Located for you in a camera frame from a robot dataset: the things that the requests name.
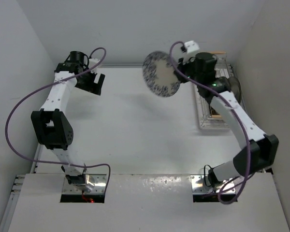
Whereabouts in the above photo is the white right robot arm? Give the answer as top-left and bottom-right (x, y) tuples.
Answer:
(176, 52), (279, 187)

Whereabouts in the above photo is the white wire dish rack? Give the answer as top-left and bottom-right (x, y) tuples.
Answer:
(193, 51), (242, 130)

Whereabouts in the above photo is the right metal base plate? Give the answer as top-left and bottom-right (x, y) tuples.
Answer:
(190, 174), (236, 203)

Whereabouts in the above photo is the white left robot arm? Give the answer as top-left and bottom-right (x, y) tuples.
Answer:
(30, 51), (105, 193)

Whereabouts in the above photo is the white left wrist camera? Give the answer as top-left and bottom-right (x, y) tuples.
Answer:
(88, 58), (100, 73)

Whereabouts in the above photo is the silver rimmed cream plate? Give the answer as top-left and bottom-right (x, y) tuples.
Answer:
(228, 76), (242, 103)

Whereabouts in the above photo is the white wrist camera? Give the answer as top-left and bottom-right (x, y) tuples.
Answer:
(88, 58), (100, 73)
(183, 41), (200, 55)

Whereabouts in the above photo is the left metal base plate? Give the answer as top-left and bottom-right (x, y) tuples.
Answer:
(60, 174), (109, 203)

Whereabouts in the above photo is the dark rimmed striped plate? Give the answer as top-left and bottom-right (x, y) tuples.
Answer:
(209, 106), (222, 119)

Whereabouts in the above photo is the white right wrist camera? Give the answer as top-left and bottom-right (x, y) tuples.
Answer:
(183, 41), (200, 55)

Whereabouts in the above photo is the blue floral white plate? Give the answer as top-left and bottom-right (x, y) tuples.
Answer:
(142, 51), (181, 97)

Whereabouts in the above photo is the metal base plate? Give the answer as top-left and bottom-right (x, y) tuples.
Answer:
(190, 174), (236, 203)
(60, 174), (109, 203)

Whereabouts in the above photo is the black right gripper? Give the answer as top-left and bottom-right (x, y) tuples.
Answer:
(174, 55), (202, 86)

